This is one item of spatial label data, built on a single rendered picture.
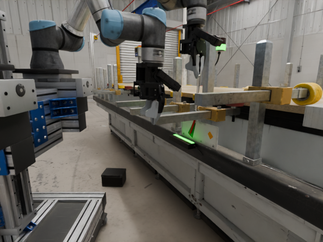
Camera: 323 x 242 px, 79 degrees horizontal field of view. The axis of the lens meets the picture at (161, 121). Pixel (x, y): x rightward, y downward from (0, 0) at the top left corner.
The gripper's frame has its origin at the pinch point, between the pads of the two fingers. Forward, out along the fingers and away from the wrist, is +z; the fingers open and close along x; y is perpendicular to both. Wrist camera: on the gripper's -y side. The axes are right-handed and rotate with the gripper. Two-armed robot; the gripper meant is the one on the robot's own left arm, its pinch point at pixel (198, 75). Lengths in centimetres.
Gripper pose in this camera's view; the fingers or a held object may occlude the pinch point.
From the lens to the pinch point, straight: 82.1
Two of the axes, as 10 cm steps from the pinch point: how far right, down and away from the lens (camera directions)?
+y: -7.5, -1.5, 6.5
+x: -6.6, 1.6, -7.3
